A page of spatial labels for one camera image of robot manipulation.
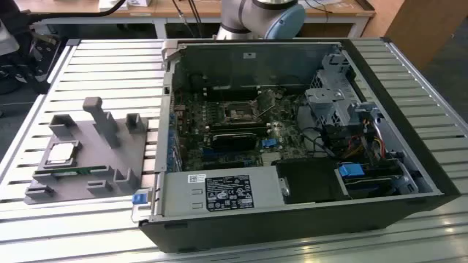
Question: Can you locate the silver CPU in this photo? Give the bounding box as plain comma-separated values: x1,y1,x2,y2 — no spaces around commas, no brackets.
50,142,81,163

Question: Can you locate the CPU socket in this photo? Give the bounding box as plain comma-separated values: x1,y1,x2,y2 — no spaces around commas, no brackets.
223,100,259,123

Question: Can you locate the metal locking lever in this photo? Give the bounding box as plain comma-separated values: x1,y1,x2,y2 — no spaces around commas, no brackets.
258,102,278,118

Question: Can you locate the green motherboard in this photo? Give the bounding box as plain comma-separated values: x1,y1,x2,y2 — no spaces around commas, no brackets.
170,92,319,172

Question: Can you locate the metal socket cover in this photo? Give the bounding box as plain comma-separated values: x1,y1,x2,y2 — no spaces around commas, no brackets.
255,89,282,113

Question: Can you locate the silver power supply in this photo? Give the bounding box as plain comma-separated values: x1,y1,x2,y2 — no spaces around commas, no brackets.
161,165,287,218

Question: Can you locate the silver disk bay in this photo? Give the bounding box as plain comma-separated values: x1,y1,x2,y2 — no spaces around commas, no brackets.
306,53,367,128

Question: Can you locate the blue disk carrier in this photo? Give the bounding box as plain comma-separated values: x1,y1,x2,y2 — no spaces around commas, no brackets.
338,163,366,179

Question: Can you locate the black PC case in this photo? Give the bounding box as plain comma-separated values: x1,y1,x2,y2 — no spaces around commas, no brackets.
130,37,462,254

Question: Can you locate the grey parts rack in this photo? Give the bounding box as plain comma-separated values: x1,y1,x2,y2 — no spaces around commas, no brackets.
25,96,151,205

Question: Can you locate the green RAM stick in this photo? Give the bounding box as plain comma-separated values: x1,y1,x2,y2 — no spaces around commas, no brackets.
51,165,111,176

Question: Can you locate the black office chair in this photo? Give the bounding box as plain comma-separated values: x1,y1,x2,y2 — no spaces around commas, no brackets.
0,9,63,95

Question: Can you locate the wooden cabinet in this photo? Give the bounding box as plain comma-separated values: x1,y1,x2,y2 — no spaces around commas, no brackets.
361,0,468,71

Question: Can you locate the silver case handle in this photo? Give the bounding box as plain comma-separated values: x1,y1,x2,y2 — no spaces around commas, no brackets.
161,39,185,60

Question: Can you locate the coloured wire bundle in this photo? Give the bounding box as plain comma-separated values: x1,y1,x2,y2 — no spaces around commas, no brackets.
343,134,387,162

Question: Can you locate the thick black cable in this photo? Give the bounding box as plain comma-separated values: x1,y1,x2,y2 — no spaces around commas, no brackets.
21,0,127,24

